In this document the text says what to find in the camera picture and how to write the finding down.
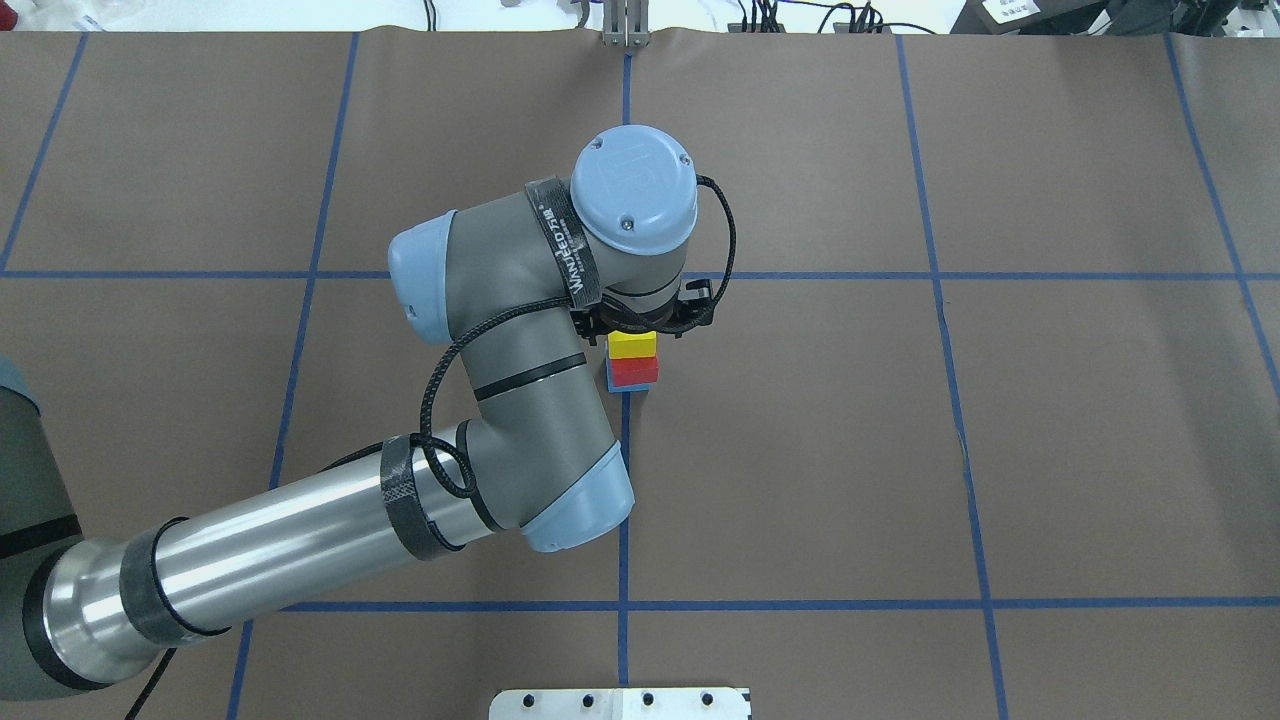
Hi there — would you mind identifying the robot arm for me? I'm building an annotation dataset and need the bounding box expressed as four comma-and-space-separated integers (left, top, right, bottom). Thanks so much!
3, 124, 716, 702

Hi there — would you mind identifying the aluminium frame post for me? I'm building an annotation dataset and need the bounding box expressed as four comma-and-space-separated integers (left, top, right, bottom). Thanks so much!
602, 0, 652, 50

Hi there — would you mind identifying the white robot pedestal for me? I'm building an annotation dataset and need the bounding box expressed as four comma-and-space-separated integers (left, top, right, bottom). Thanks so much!
488, 685, 753, 719

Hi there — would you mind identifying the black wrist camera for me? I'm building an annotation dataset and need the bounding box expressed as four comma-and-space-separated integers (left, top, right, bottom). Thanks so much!
655, 278, 717, 337

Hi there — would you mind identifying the red block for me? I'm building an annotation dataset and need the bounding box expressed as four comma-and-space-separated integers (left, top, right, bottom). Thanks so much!
605, 356, 660, 391

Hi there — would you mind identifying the yellow block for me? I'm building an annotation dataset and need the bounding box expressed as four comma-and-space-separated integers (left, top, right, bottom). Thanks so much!
605, 331, 658, 361

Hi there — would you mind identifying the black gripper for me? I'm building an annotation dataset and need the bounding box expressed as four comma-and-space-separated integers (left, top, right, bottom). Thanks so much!
572, 296, 660, 336

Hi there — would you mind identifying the blue block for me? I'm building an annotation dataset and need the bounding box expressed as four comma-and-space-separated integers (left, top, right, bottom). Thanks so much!
605, 374, 652, 395

